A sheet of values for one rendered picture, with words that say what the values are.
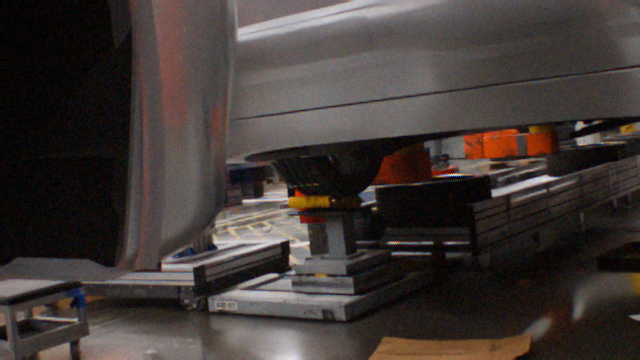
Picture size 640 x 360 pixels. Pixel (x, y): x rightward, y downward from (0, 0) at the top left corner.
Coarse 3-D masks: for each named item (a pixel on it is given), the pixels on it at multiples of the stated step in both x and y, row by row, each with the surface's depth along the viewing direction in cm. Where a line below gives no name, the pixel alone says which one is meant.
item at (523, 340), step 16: (384, 336) 300; (528, 336) 278; (384, 352) 284; (400, 352) 282; (416, 352) 281; (432, 352) 279; (448, 352) 277; (464, 352) 274; (480, 352) 272; (496, 352) 271; (512, 352) 265
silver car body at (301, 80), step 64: (256, 0) 316; (320, 0) 351; (384, 0) 229; (448, 0) 216; (512, 0) 206; (576, 0) 199; (256, 64) 261; (320, 64) 245; (384, 64) 233; (448, 64) 222; (512, 64) 212; (576, 64) 204; (256, 128) 274; (320, 128) 256; (384, 128) 242; (448, 128) 230; (512, 128) 527
